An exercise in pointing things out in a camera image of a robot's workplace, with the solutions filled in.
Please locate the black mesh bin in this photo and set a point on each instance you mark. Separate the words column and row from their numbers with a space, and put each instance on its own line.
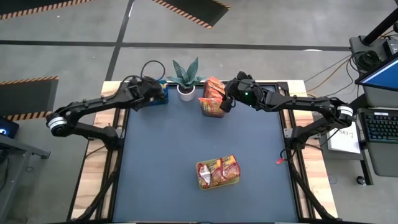
column 217, row 117

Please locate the black computer keyboard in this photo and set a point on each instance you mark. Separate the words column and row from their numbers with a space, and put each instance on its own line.
column 381, row 126

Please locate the black hazard-striped floor mat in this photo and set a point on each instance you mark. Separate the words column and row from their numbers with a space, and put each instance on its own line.
column 25, row 99
column 192, row 9

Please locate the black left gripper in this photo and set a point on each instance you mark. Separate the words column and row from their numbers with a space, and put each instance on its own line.
column 149, row 90

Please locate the computer monitor with blue screen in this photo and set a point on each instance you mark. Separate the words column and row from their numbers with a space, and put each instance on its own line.
column 384, row 77

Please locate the black aluminium table frame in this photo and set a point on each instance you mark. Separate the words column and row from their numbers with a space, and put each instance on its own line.
column 282, row 86

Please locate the black caster wheel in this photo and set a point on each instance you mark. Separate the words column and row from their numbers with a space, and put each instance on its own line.
column 360, row 180

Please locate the yellow translucent plastic bin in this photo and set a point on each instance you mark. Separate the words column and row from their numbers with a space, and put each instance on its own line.
column 198, row 168

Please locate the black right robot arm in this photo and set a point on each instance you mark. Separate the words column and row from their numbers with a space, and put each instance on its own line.
column 298, row 101

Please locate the teal plastic bin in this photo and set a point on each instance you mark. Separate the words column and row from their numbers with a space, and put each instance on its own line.
column 164, row 101

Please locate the grey metal side table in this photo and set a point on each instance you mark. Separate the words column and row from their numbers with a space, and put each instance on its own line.
column 15, row 146

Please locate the laptop computer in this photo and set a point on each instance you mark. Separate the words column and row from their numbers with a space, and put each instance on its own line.
column 387, row 161

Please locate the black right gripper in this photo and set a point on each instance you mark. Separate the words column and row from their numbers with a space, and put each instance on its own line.
column 245, row 88

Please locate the black stand pole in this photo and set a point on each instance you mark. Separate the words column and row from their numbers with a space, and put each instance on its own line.
column 381, row 28
column 360, row 101

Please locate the black device with blue light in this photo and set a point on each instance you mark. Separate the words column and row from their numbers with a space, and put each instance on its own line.
column 11, row 127

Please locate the green plant in white pot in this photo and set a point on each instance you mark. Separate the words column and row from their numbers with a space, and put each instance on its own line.
column 186, row 77

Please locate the grey equipment box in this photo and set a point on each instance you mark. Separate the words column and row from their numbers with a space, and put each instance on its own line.
column 357, row 43

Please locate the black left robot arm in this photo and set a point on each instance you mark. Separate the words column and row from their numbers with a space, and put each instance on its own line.
column 99, row 102

